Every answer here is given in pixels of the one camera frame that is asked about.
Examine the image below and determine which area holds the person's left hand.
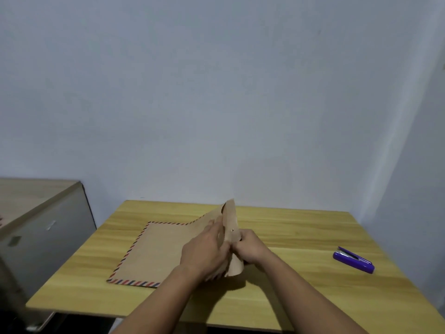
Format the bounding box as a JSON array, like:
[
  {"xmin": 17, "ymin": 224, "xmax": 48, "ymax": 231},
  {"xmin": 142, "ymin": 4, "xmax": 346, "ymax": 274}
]
[{"xmin": 179, "ymin": 220, "xmax": 231, "ymax": 282}]

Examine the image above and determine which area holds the person's right hand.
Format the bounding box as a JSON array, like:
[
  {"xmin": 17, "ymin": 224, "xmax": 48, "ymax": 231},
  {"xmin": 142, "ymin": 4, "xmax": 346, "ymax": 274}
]
[{"xmin": 231, "ymin": 229, "xmax": 274, "ymax": 265}]

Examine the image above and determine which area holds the brown striped-edge paper envelope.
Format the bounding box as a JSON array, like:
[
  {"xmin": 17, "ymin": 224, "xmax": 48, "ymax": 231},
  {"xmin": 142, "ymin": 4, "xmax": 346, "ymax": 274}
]
[{"xmin": 106, "ymin": 199, "xmax": 245, "ymax": 288}]

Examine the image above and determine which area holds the person's right forearm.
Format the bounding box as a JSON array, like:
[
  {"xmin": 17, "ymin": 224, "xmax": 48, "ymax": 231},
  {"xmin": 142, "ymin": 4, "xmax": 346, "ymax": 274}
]
[{"xmin": 248, "ymin": 252, "xmax": 368, "ymax": 334}]

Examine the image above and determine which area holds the person's left forearm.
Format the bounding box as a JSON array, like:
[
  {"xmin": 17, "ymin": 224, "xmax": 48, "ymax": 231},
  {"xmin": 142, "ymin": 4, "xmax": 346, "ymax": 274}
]
[{"xmin": 112, "ymin": 264, "xmax": 206, "ymax": 334}]

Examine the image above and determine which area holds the purple stapler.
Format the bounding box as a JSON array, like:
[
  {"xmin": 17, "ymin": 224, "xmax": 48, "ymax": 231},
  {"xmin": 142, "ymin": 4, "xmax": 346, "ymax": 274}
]
[{"xmin": 333, "ymin": 246, "xmax": 375, "ymax": 274}]

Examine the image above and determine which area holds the grey cabinet with wooden top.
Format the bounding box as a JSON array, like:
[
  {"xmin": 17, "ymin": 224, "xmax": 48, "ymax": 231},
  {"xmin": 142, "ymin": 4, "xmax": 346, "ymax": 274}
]
[{"xmin": 0, "ymin": 178, "xmax": 97, "ymax": 332}]

